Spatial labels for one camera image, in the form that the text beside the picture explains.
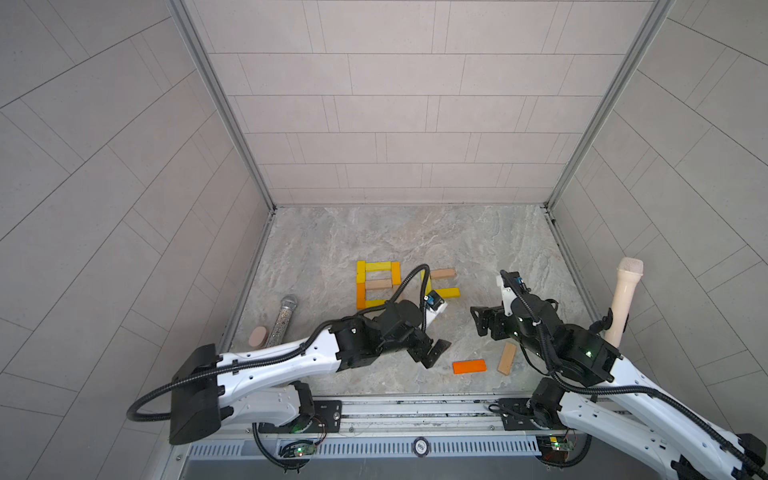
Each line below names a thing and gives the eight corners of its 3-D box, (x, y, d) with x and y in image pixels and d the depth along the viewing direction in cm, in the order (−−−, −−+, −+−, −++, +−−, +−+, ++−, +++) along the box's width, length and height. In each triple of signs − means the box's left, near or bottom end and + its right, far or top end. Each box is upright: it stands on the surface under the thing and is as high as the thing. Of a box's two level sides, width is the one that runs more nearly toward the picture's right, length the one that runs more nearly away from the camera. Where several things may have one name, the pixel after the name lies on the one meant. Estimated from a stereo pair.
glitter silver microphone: (271, 347, 84) (266, 342, 80) (287, 300, 93) (283, 293, 90) (284, 348, 84) (280, 343, 80) (299, 301, 93) (296, 294, 90)
